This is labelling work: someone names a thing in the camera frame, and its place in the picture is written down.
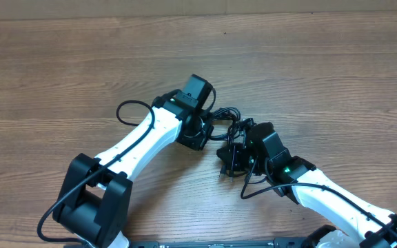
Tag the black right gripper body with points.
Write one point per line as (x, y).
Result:
(237, 161)

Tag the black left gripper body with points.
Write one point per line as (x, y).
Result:
(197, 137)

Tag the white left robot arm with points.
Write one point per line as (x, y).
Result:
(95, 195)

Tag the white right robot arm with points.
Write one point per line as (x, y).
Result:
(354, 222)

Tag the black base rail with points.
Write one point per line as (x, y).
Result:
(285, 242)

